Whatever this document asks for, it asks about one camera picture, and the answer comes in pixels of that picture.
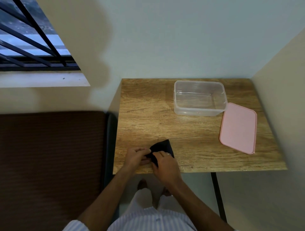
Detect person's right hand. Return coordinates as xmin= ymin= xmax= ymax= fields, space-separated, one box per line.
xmin=151 ymin=151 xmax=182 ymax=185

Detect person's left hand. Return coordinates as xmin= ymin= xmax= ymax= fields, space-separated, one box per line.
xmin=123 ymin=147 xmax=152 ymax=170

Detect black cloth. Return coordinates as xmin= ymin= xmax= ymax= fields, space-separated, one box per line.
xmin=145 ymin=139 xmax=175 ymax=167

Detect person's right forearm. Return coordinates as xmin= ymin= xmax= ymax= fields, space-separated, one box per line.
xmin=167 ymin=178 xmax=235 ymax=231

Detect person's left forearm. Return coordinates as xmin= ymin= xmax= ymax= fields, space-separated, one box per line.
xmin=78 ymin=167 xmax=137 ymax=231

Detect person's white trousers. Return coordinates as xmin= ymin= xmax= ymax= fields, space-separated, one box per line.
xmin=124 ymin=188 xmax=184 ymax=215

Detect person's striped shirt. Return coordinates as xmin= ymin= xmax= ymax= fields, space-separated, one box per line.
xmin=62 ymin=207 xmax=198 ymax=231

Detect clear plastic container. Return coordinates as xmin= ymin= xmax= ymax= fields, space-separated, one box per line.
xmin=174 ymin=80 xmax=228 ymax=117

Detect black table leg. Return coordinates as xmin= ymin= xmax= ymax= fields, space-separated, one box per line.
xmin=211 ymin=172 xmax=227 ymax=223

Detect pink container lid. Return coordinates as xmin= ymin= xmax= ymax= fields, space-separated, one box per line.
xmin=219 ymin=102 xmax=257 ymax=155

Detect brown mattress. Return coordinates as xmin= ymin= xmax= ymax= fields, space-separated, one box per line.
xmin=0 ymin=111 xmax=110 ymax=231

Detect black window grille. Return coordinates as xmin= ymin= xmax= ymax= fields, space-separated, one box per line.
xmin=0 ymin=0 xmax=81 ymax=72

